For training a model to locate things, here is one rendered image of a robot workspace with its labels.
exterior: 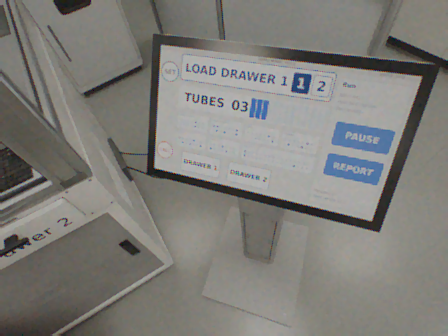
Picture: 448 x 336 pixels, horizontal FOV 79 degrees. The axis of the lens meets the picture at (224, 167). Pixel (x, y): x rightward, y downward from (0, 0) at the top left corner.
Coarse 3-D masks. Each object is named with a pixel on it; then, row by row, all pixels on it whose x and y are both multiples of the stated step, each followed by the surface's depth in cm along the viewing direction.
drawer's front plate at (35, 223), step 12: (60, 204) 67; (36, 216) 66; (48, 216) 67; (60, 216) 70; (72, 216) 72; (84, 216) 75; (12, 228) 64; (24, 228) 66; (36, 228) 68; (60, 228) 73; (0, 240) 65; (12, 252) 70; (24, 252) 72; (0, 264) 70
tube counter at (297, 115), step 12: (240, 96) 54; (252, 96) 53; (240, 108) 54; (252, 108) 54; (264, 108) 53; (276, 108) 52; (288, 108) 52; (300, 108) 51; (312, 108) 50; (324, 108) 50; (264, 120) 54; (276, 120) 53; (288, 120) 52; (300, 120) 52; (312, 120) 51; (324, 120) 50
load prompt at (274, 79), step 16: (192, 64) 55; (208, 64) 54; (224, 64) 53; (240, 64) 52; (256, 64) 51; (272, 64) 50; (192, 80) 56; (208, 80) 55; (224, 80) 54; (240, 80) 53; (256, 80) 52; (272, 80) 51; (288, 80) 50; (304, 80) 50; (320, 80) 49; (288, 96) 51; (304, 96) 50; (320, 96) 49
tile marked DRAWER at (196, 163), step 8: (184, 152) 61; (184, 160) 61; (192, 160) 61; (200, 160) 60; (208, 160) 60; (216, 160) 59; (184, 168) 62; (192, 168) 61; (200, 168) 61; (208, 168) 60; (216, 168) 60; (208, 176) 61; (216, 176) 60
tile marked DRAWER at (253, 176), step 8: (232, 168) 58; (240, 168) 58; (248, 168) 57; (256, 168) 57; (264, 168) 56; (232, 176) 59; (240, 176) 58; (248, 176) 58; (256, 176) 57; (264, 176) 57; (240, 184) 59; (248, 184) 58; (256, 184) 58; (264, 184) 57
